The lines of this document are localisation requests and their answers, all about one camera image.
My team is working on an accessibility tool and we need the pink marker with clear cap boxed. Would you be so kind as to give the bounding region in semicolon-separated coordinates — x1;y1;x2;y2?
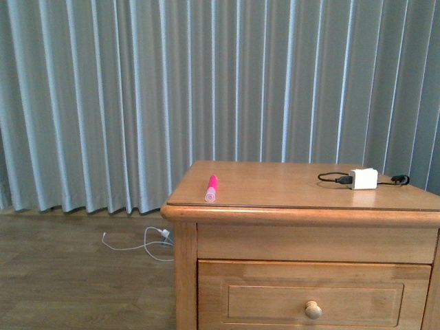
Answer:
205;175;218;203

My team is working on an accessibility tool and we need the wooden drawer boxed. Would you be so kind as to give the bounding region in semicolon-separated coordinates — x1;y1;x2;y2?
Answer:
198;260;430;329

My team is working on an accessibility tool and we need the round wooden drawer knob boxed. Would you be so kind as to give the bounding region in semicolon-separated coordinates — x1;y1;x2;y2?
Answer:
305;300;322;320

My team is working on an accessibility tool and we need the wooden nightstand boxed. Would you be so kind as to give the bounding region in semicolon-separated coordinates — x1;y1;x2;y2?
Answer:
161;161;439;329

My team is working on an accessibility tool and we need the grey pleated curtain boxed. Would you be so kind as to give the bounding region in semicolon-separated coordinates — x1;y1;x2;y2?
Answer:
1;1;439;212

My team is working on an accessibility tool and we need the white charger block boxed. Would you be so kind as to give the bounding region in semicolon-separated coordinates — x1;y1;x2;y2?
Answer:
348;168;378;190

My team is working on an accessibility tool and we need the white cable on floor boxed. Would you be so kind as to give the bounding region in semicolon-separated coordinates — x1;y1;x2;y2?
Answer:
101;226;175;262

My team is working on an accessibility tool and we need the black cable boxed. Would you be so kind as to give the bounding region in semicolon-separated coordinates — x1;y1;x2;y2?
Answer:
318;173;411;188

